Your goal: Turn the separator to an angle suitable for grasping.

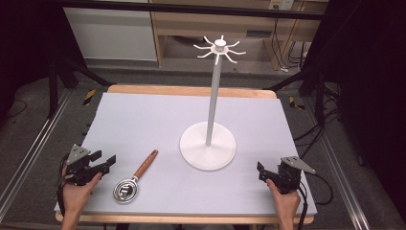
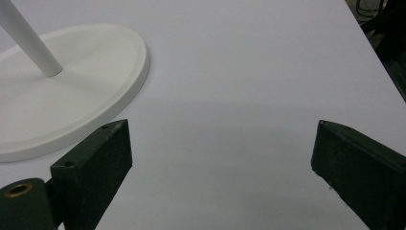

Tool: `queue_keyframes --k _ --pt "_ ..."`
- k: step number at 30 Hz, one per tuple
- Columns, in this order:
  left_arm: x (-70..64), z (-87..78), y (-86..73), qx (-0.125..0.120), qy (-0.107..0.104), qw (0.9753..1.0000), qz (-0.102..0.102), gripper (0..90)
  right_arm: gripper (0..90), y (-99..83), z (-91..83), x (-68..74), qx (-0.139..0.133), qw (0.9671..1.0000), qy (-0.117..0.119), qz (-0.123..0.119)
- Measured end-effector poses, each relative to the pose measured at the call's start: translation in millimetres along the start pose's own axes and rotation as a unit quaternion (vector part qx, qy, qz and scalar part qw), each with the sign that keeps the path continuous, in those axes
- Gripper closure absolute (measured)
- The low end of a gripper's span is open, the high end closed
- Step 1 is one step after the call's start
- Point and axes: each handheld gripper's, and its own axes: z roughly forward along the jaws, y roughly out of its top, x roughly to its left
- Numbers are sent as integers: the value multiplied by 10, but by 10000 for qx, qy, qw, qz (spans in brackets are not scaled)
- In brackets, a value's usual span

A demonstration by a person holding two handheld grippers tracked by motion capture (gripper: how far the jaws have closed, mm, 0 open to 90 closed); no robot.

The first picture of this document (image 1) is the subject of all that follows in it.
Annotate dark curtain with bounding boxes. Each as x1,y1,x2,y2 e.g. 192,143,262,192
0,0,84,123
302,0,406,223

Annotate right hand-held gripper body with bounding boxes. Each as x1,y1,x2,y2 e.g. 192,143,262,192
276,155,317,195

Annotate wooden desk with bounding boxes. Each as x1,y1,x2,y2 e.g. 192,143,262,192
148,0,330,71

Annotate person's left hand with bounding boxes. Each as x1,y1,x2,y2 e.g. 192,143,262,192
61,172,103,213

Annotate black hanging desk cables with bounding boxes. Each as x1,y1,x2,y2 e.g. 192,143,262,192
272,17,308,71

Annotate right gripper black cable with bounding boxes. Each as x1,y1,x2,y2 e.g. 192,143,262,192
296,172,335,230

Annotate black frame crossbar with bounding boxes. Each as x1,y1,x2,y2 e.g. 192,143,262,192
58,0,327,21

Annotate steel scoop with wooden handle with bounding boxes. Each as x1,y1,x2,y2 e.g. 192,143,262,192
112,149,159,205

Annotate white power strip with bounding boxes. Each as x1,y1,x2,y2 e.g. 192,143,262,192
268,0,295,11

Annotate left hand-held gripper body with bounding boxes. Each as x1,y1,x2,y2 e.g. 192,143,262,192
61,144,103,187

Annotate black stand leg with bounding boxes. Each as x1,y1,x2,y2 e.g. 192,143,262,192
262,67,340,124
47,57,113,120

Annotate white hook stand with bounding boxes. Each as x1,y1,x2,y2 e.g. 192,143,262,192
179,34,247,173

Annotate thin black floor cable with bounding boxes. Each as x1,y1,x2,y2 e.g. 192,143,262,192
5,100,29,119

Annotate wooden table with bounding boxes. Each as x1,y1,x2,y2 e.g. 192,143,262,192
54,83,316,225

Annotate white cabinet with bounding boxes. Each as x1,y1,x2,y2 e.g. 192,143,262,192
63,6,158,62

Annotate aluminium floor rail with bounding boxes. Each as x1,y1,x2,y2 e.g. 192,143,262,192
0,88,74,222
304,95,372,230

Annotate black floor cables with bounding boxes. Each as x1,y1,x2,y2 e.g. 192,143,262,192
292,107,341,161

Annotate person's right hand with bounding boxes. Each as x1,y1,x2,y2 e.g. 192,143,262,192
265,178,302,219

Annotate light grey table mat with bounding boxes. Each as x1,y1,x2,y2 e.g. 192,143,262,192
54,92,318,217

